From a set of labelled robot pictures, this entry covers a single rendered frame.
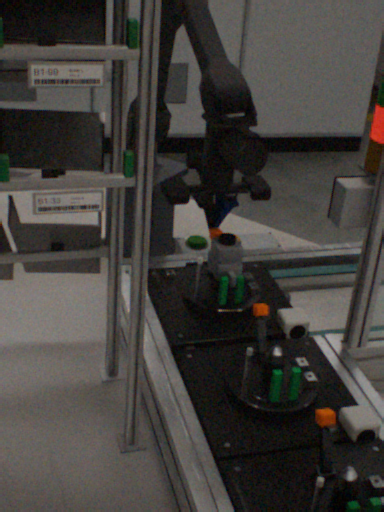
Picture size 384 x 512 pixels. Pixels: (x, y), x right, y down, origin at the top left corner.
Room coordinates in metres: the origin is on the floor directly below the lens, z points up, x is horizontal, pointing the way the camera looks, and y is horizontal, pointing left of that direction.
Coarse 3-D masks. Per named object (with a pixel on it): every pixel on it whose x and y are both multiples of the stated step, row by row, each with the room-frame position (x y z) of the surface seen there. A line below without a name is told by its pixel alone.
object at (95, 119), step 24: (0, 120) 0.93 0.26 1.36; (24, 120) 0.94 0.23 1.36; (48, 120) 0.94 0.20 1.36; (72, 120) 0.95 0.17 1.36; (96, 120) 0.95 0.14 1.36; (0, 144) 0.92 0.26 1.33; (24, 144) 0.93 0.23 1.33; (48, 144) 0.93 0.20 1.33; (72, 144) 0.94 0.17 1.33; (96, 144) 0.94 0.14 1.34; (24, 168) 0.92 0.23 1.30; (72, 168) 0.92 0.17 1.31; (96, 168) 0.93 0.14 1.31
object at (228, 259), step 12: (216, 240) 1.18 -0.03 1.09; (228, 240) 1.16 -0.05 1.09; (216, 252) 1.16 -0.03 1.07; (228, 252) 1.15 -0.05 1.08; (240, 252) 1.16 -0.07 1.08; (216, 264) 1.15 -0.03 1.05; (228, 264) 1.15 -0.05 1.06; (240, 264) 1.16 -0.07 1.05; (216, 276) 1.15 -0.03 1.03; (228, 276) 1.14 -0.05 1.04
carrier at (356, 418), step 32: (192, 352) 1.01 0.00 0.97; (224, 352) 1.02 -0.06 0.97; (288, 352) 1.03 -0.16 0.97; (320, 352) 1.04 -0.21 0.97; (192, 384) 0.93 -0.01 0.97; (224, 384) 0.93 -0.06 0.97; (256, 384) 0.92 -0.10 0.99; (288, 384) 0.90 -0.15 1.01; (320, 384) 0.96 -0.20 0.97; (224, 416) 0.87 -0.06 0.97; (256, 416) 0.87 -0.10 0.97; (288, 416) 0.87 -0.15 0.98; (352, 416) 0.87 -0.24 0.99; (224, 448) 0.80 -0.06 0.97; (256, 448) 0.81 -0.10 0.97; (288, 448) 0.82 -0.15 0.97
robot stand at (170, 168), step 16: (160, 160) 1.56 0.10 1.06; (160, 176) 1.48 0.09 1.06; (176, 176) 1.50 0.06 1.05; (128, 192) 1.46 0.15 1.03; (160, 192) 1.47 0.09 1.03; (128, 208) 1.46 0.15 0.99; (160, 208) 1.48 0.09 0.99; (128, 224) 1.46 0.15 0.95; (160, 224) 1.48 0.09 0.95; (128, 240) 1.46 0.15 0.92; (160, 240) 1.48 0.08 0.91; (128, 256) 1.45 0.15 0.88
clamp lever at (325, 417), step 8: (328, 408) 0.79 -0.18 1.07; (320, 416) 0.77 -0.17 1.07; (328, 416) 0.77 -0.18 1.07; (320, 424) 0.76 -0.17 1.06; (328, 424) 0.76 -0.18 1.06; (320, 432) 0.77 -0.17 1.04; (328, 432) 0.75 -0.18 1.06; (336, 432) 0.75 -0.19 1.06; (320, 440) 0.76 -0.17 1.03; (328, 440) 0.76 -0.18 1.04; (320, 448) 0.76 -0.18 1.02; (328, 448) 0.76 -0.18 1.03; (320, 456) 0.76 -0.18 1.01; (328, 456) 0.75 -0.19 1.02; (320, 464) 0.75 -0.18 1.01; (328, 464) 0.75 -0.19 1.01
